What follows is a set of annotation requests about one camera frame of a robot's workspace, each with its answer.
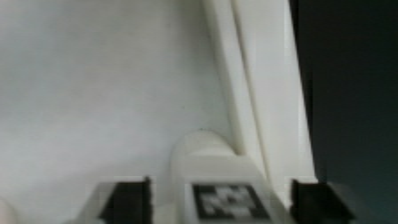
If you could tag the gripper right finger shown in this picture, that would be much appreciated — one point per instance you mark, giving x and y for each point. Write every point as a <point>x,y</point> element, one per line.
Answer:
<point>319,207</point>

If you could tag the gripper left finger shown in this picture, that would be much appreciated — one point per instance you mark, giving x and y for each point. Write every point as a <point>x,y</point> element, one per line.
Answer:
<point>119,204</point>

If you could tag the white table leg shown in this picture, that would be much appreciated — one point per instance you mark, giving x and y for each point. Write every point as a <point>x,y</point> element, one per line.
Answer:
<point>220,194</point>

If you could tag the white square tabletop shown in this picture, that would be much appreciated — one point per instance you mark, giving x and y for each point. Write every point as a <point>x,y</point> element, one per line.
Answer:
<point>108,89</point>

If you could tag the white obstacle front bar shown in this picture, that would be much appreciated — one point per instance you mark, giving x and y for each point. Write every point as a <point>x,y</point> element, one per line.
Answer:
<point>266,40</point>

